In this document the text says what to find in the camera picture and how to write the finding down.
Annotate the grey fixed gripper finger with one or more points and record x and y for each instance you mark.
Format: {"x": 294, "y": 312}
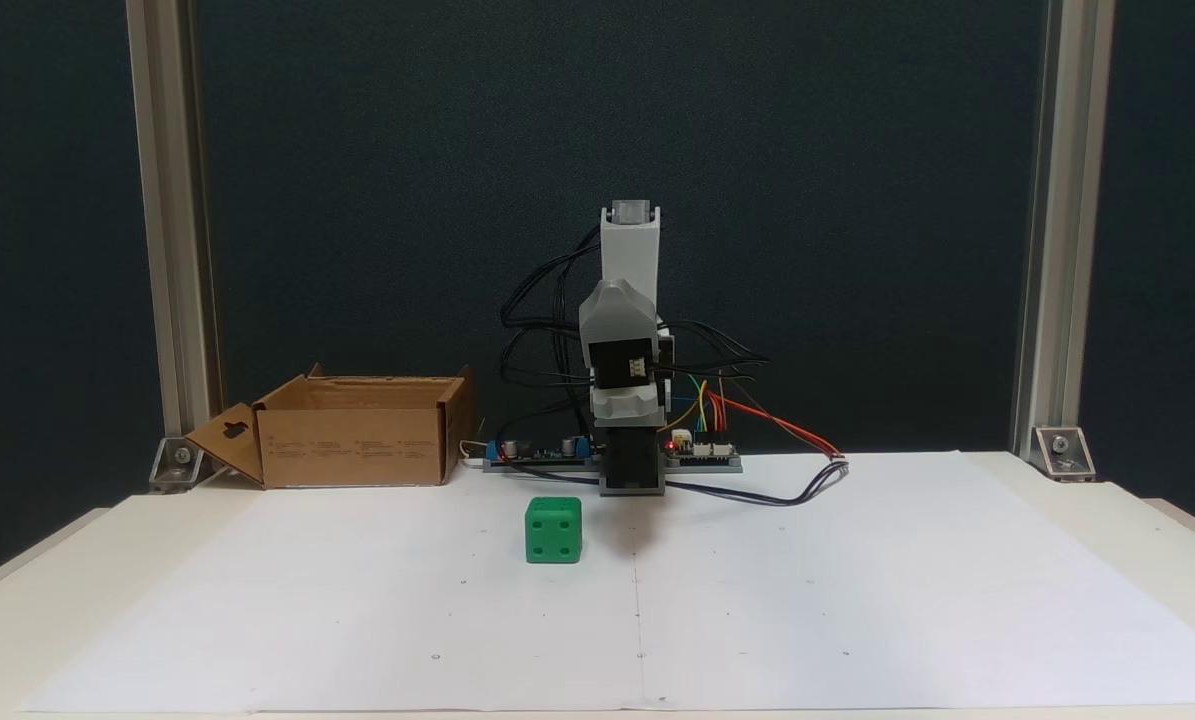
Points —
{"x": 617, "y": 312}

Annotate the green die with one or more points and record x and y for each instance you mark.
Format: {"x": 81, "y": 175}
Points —
{"x": 553, "y": 532}

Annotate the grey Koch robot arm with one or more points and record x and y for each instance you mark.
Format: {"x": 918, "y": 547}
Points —
{"x": 629, "y": 250}

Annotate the circuit board with white sockets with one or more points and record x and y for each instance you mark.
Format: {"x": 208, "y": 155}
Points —
{"x": 702, "y": 450}

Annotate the open cardboard box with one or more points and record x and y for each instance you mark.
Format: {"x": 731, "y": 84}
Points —
{"x": 352, "y": 445}

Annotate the aluminium corner bracket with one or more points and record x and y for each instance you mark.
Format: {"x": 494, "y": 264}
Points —
{"x": 182, "y": 462}
{"x": 1062, "y": 448}

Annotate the aluminium extrusion post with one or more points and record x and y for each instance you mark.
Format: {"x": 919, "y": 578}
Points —
{"x": 172, "y": 200}
{"x": 1062, "y": 200}

